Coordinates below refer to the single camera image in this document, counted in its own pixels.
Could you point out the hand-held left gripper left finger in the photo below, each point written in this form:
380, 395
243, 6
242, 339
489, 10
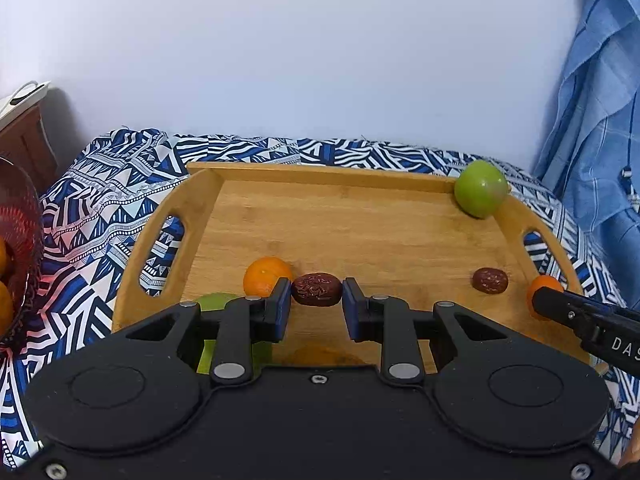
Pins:
282, 310

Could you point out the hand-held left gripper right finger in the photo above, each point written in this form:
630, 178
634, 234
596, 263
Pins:
350, 310

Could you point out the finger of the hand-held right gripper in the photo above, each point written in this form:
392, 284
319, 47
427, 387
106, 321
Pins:
560, 307

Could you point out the small tangerine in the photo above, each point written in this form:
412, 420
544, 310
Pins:
4, 257
5, 310
542, 284
265, 275

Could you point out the red date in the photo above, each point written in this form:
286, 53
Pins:
316, 289
490, 280

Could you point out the large orange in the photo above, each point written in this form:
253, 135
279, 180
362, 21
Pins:
320, 357

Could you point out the wooden tray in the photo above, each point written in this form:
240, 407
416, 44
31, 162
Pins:
350, 225

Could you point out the person's right forearm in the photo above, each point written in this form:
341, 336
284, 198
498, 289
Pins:
632, 447

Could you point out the green apple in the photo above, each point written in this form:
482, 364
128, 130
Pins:
217, 302
481, 189

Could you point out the blue striped cloth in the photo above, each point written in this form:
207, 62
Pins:
595, 110

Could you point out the blue white patterned tablecloth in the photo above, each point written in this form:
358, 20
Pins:
100, 200

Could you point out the red woven basket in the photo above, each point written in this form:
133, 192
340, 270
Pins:
27, 220

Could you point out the wooden cabinet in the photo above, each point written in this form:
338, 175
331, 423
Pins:
30, 145

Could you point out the white flat device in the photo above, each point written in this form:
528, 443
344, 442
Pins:
20, 100

